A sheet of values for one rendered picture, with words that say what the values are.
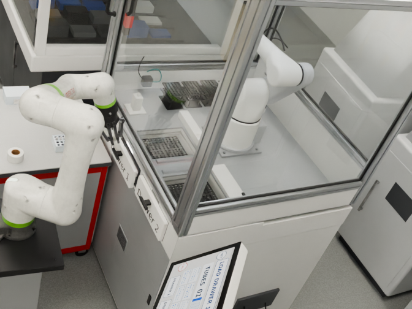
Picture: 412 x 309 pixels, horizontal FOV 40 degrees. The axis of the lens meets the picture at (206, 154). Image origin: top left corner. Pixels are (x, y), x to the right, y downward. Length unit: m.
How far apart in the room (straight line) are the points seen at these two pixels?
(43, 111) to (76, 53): 1.31
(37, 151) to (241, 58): 1.31
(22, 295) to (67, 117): 0.95
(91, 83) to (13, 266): 0.76
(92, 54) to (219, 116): 1.47
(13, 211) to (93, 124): 0.52
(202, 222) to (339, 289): 1.68
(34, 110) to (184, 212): 0.68
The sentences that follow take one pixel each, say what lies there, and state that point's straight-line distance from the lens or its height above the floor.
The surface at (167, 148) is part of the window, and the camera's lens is 2.24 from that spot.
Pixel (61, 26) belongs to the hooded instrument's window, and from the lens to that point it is 3.08.
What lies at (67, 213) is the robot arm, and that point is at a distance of 2.11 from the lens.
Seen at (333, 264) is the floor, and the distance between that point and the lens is 3.83.
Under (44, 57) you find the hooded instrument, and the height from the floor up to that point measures 0.90.
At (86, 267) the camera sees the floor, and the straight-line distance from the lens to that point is 3.25.
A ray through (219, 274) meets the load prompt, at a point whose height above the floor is 1.16.
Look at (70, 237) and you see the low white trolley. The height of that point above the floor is 0.22.
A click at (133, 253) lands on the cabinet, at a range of 2.68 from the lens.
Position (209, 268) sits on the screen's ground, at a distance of 1.93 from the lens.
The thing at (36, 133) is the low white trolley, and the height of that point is 0.76.
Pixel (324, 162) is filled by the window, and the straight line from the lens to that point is 2.38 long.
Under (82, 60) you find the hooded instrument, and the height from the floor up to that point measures 0.88.
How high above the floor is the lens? 2.56
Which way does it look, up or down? 38 degrees down
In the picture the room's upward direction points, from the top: 20 degrees clockwise
